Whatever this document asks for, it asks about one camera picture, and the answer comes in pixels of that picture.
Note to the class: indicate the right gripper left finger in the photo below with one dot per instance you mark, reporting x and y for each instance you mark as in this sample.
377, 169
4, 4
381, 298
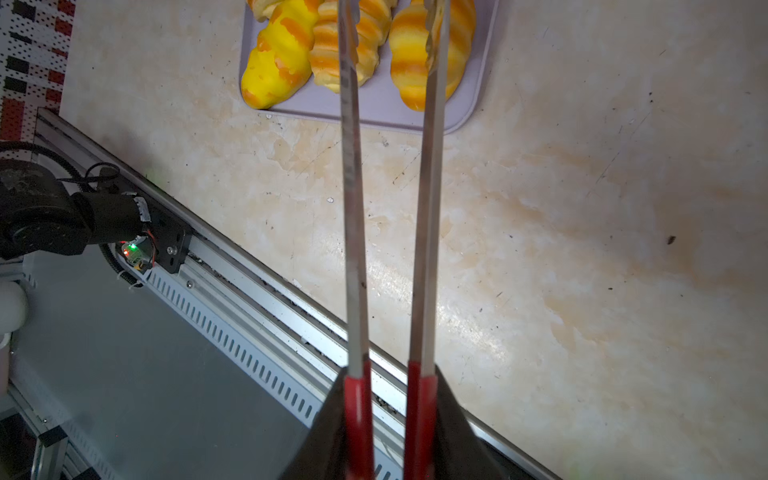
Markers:
323, 454

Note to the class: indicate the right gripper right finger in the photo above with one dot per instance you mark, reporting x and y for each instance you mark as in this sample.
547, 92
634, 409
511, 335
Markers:
458, 453

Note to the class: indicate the metal tongs red handle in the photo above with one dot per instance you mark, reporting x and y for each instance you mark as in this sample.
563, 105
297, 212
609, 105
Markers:
414, 234

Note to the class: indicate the lavender plastic tray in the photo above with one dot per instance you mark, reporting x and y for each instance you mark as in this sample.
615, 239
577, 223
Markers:
380, 105

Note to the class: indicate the small ridged bread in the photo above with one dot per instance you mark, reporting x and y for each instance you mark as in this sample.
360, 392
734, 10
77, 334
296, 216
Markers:
408, 44

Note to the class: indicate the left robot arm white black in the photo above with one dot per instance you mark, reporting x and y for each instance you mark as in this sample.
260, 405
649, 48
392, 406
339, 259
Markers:
41, 212

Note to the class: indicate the yellow twisted bread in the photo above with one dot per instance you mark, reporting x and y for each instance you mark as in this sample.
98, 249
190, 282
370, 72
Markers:
278, 66

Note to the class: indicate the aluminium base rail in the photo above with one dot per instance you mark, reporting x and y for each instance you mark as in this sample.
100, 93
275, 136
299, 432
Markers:
208, 366

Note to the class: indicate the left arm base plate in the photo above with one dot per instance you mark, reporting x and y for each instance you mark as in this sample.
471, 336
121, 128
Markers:
162, 240

